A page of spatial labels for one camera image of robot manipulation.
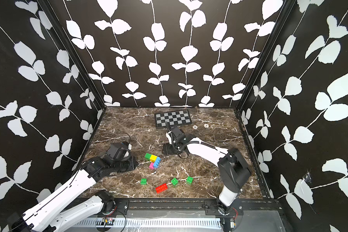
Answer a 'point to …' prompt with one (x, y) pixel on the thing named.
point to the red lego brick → (163, 187)
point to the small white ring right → (206, 125)
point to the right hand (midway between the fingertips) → (164, 150)
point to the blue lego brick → (157, 162)
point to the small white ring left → (195, 127)
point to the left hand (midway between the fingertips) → (140, 162)
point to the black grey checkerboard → (174, 118)
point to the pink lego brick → (151, 166)
